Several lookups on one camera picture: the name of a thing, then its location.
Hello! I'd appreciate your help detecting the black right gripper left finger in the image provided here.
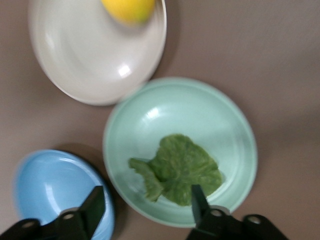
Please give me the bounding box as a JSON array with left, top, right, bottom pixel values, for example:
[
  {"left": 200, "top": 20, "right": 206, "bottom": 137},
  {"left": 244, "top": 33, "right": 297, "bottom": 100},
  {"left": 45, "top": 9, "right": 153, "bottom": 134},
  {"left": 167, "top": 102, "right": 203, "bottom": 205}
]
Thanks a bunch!
[{"left": 0, "top": 185, "right": 105, "bottom": 240}]

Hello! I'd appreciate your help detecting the yellow lemon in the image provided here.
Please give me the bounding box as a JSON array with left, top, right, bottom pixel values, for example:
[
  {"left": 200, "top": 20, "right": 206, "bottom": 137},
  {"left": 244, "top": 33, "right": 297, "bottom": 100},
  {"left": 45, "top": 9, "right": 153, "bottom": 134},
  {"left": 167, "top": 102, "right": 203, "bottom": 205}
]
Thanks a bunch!
[{"left": 101, "top": 0, "right": 157, "bottom": 26}]

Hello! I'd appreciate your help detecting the light green plate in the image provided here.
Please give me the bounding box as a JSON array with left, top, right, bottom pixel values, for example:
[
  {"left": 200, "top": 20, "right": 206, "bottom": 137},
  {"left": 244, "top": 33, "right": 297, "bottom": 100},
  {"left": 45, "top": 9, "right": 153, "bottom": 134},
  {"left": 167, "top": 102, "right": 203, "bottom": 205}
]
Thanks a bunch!
[{"left": 102, "top": 76, "right": 258, "bottom": 229}]

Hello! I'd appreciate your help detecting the green lettuce leaf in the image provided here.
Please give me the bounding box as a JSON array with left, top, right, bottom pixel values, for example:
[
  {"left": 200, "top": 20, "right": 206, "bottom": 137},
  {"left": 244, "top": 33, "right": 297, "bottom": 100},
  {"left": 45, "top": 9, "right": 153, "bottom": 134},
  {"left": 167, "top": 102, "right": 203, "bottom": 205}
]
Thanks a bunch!
[{"left": 128, "top": 133, "right": 223, "bottom": 207}]

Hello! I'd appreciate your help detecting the blue plate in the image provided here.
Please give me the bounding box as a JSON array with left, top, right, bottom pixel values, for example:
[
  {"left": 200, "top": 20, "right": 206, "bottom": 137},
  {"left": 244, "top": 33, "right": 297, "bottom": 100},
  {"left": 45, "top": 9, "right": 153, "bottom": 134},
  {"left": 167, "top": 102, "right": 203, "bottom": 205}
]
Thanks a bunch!
[{"left": 13, "top": 149, "right": 116, "bottom": 240}]

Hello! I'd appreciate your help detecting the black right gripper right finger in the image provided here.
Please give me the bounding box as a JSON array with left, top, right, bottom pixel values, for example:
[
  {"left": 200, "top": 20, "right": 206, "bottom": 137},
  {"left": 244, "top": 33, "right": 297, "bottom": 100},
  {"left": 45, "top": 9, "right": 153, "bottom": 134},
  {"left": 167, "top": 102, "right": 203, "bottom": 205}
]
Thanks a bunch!
[{"left": 186, "top": 184, "right": 290, "bottom": 240}]

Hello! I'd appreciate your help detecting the beige plate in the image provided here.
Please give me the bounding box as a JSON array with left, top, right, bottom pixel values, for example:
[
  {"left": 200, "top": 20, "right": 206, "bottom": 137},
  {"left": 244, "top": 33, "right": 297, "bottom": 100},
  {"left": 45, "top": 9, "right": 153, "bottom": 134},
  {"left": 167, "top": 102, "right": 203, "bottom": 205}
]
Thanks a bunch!
[{"left": 27, "top": 0, "right": 168, "bottom": 106}]

